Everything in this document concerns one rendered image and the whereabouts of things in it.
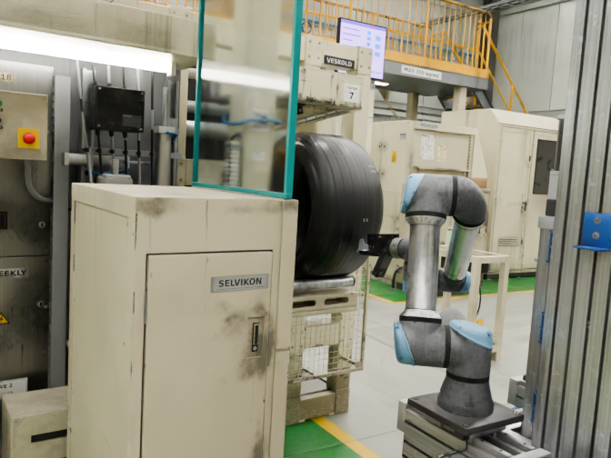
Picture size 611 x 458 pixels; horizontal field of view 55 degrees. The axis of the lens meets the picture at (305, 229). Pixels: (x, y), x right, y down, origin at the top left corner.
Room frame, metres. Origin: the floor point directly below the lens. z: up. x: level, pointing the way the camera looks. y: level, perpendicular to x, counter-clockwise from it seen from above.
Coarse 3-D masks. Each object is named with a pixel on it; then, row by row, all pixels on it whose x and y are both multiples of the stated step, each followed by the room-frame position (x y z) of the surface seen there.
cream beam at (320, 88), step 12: (300, 72) 2.57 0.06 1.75; (312, 72) 2.61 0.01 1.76; (324, 72) 2.65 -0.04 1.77; (300, 84) 2.58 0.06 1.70; (312, 84) 2.61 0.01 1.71; (324, 84) 2.65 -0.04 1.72; (336, 84) 2.69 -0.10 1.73; (360, 84) 2.76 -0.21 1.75; (300, 96) 2.58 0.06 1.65; (312, 96) 2.61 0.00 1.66; (324, 96) 2.65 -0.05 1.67; (336, 96) 2.69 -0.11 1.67; (360, 96) 2.77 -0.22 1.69; (336, 108) 2.84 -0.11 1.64; (348, 108) 2.81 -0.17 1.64
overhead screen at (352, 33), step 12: (348, 24) 6.11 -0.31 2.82; (360, 24) 6.18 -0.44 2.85; (336, 36) 6.08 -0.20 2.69; (348, 36) 6.11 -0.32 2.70; (360, 36) 6.19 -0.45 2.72; (372, 36) 6.27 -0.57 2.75; (384, 36) 6.35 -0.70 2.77; (372, 48) 6.27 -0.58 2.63; (384, 48) 6.36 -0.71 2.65; (384, 60) 6.36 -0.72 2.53; (336, 72) 6.05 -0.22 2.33; (372, 72) 6.28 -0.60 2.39
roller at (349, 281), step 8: (296, 280) 2.21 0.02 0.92; (304, 280) 2.22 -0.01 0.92; (312, 280) 2.24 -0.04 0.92; (320, 280) 2.26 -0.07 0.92; (328, 280) 2.28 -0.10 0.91; (336, 280) 2.30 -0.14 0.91; (344, 280) 2.32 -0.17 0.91; (352, 280) 2.35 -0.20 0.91; (296, 288) 2.19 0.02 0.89; (304, 288) 2.21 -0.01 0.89; (312, 288) 2.24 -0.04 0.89; (320, 288) 2.27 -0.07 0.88; (328, 288) 2.30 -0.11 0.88
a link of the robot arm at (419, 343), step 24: (408, 192) 1.65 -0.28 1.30; (432, 192) 1.64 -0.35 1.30; (456, 192) 1.63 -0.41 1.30; (408, 216) 1.66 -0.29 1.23; (432, 216) 1.62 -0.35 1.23; (432, 240) 1.62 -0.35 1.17; (408, 264) 1.64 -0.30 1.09; (432, 264) 1.61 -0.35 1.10; (408, 288) 1.61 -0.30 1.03; (432, 288) 1.59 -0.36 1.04; (408, 312) 1.58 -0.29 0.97; (432, 312) 1.57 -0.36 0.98; (408, 336) 1.54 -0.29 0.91; (432, 336) 1.54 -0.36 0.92; (408, 360) 1.54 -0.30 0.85; (432, 360) 1.53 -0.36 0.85
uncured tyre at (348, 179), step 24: (312, 144) 2.24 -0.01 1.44; (336, 144) 2.28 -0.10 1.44; (312, 168) 2.18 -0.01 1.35; (336, 168) 2.17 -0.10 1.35; (360, 168) 2.23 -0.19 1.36; (312, 192) 2.16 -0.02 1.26; (336, 192) 2.13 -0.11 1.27; (360, 192) 2.19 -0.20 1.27; (312, 216) 2.16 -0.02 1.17; (336, 216) 2.12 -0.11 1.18; (360, 216) 2.18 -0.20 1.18; (312, 240) 2.16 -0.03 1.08; (336, 240) 2.14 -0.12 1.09; (312, 264) 2.19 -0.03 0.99; (336, 264) 2.22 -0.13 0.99; (360, 264) 2.31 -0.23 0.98
